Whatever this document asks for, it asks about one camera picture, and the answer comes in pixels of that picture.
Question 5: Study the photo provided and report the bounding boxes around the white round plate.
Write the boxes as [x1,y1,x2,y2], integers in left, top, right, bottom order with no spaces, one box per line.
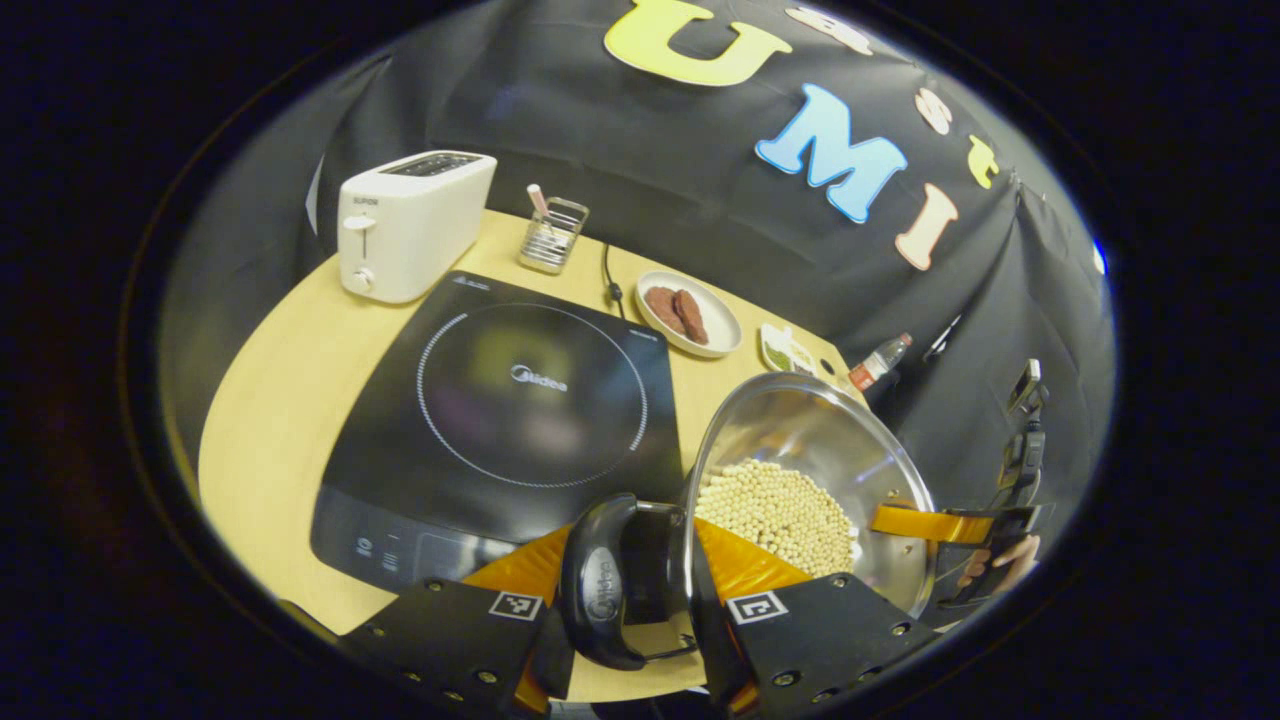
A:
[634,270,744,359]

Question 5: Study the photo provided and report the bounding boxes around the black induction cooktop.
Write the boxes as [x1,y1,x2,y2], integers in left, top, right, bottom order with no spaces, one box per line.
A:
[309,270,687,597]

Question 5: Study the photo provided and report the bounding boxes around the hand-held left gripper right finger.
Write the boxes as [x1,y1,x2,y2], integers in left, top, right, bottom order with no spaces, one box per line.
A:
[690,518,942,717]

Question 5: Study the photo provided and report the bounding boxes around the clear bottle with red label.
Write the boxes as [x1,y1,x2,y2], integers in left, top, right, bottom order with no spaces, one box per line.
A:
[848,333,914,393]

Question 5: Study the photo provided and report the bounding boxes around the brown meat patty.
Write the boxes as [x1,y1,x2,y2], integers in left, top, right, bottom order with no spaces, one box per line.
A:
[644,286,687,336]
[672,289,710,347]

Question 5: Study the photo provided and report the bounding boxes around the white toaster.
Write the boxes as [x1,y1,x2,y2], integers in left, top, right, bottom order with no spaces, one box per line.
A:
[337,150,498,305]

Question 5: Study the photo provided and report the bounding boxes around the black backdrop cloth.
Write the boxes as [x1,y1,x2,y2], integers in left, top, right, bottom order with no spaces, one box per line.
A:
[158,0,1117,563]

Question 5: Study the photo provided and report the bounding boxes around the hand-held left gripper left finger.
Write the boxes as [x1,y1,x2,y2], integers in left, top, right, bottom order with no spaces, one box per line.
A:
[335,525,577,717]

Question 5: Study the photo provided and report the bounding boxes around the white divided bean dish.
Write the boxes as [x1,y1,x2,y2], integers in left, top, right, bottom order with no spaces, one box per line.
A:
[758,322,823,377]

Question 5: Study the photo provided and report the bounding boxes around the steel pot with black handles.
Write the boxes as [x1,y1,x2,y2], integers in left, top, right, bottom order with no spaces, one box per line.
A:
[557,372,942,673]

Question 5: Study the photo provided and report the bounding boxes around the black power cable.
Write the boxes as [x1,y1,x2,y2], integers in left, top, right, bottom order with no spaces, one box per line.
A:
[600,242,628,319]

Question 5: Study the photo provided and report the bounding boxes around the metal wire basket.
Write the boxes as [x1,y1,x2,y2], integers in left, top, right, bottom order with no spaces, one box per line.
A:
[518,197,591,276]

